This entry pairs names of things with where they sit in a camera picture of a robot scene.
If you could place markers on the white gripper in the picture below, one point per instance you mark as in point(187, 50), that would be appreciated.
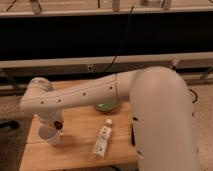
point(49, 118)

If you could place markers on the dark red pepper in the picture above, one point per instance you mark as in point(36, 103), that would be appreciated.
point(58, 125)

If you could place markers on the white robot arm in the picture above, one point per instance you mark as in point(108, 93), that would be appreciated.
point(161, 110)

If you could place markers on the black object at left edge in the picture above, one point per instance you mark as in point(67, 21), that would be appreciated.
point(12, 124)

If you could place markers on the white tube with label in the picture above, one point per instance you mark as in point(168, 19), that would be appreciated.
point(103, 137)

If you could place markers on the black flat object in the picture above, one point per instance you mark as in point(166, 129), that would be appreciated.
point(132, 136)

